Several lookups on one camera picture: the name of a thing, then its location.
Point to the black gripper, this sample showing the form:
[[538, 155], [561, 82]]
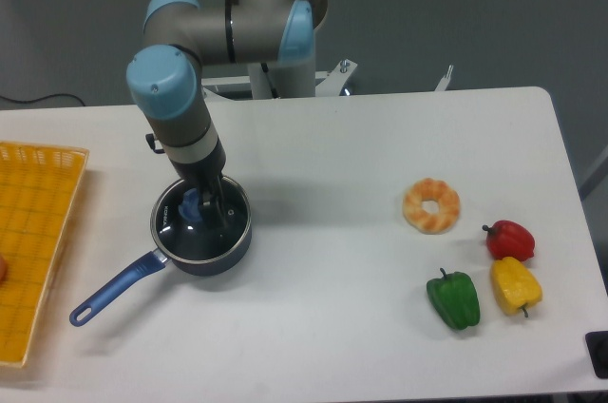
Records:
[[205, 173]]

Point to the glass pot lid blue knob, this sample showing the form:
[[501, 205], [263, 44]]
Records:
[[201, 248]]

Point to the dark blue saucepan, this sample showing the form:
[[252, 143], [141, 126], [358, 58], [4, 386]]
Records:
[[148, 264]]

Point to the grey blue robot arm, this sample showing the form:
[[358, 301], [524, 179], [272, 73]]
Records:
[[181, 37]]

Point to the yellow plastic basket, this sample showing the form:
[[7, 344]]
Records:
[[39, 184]]

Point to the green bell pepper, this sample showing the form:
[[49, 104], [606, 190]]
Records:
[[455, 300]]

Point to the red bell pepper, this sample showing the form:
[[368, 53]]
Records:
[[506, 238]]

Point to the yellow bell pepper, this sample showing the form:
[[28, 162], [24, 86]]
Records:
[[515, 288]]

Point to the black device at table edge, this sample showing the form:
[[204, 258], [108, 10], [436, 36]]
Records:
[[597, 345]]

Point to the white metal base frame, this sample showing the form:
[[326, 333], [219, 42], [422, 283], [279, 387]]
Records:
[[328, 83]]

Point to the ring shaped bread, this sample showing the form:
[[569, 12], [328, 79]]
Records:
[[431, 206]]

